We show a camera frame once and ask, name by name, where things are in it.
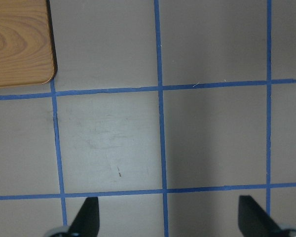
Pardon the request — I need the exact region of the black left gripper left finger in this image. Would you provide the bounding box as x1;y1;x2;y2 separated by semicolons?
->
45;197;99;237

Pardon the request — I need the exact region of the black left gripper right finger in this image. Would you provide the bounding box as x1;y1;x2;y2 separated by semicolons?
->
238;195;296;237

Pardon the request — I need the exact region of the wooden tray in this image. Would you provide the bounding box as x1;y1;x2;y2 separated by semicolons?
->
0;0;58;88

